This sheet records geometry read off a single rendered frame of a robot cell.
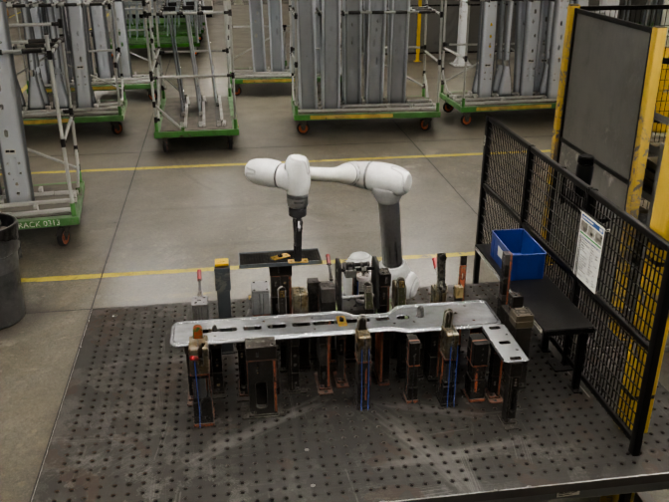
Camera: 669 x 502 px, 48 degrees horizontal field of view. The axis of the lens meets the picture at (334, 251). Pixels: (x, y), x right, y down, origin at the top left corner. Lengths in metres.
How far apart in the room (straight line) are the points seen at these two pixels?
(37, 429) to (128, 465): 1.59
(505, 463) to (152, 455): 1.32
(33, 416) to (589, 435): 2.98
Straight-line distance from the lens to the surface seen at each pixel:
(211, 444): 3.02
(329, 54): 9.88
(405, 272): 3.73
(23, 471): 4.25
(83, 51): 10.37
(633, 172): 4.94
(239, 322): 3.20
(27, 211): 6.80
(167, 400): 3.30
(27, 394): 4.83
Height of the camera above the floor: 2.55
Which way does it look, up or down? 24 degrees down
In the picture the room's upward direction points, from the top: straight up
